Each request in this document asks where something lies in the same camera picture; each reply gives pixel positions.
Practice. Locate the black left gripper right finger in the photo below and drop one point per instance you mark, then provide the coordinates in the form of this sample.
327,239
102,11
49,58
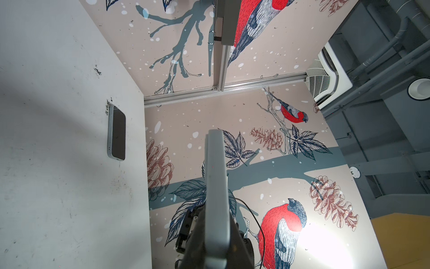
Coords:
241,253

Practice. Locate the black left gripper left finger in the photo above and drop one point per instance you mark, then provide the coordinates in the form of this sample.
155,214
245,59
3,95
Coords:
190,240

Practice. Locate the large phone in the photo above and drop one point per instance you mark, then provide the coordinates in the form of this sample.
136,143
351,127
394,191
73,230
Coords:
217,214

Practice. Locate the small phone light case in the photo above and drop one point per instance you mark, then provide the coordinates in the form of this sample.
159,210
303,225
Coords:
116,147

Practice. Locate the ceiling air conditioner unit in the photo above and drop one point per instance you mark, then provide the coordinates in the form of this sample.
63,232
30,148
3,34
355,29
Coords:
326,78

